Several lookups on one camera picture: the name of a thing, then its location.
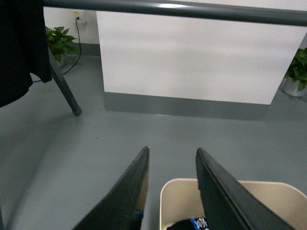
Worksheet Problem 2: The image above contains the black hanging garment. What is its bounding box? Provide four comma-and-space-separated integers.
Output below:
0, 0, 52, 107

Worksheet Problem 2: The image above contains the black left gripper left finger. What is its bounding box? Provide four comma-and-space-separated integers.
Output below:
74, 146, 149, 230

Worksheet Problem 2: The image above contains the grey clothes rack frame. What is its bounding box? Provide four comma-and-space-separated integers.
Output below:
43, 0, 307, 120

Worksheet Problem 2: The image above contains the right potted green plant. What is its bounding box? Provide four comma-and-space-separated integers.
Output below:
283, 48, 307, 97

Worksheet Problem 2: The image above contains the white wall socket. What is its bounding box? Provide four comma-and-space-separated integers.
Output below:
72, 10, 87, 24

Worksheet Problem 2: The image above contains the beige plastic laundry hamper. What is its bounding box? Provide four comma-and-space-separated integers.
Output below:
159, 178, 307, 230

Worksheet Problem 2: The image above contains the left potted green plant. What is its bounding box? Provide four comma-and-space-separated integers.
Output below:
45, 26, 79, 67

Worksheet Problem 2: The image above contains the black power cable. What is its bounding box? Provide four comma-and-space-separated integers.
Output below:
32, 17, 82, 83

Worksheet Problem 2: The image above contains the black printed t-shirt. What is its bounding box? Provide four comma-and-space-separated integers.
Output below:
166, 217, 209, 230

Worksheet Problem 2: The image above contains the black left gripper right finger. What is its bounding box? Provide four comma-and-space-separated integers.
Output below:
196, 148, 293, 230

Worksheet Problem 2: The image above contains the potted green plant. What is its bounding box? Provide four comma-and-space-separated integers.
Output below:
45, 26, 79, 67
283, 48, 307, 97

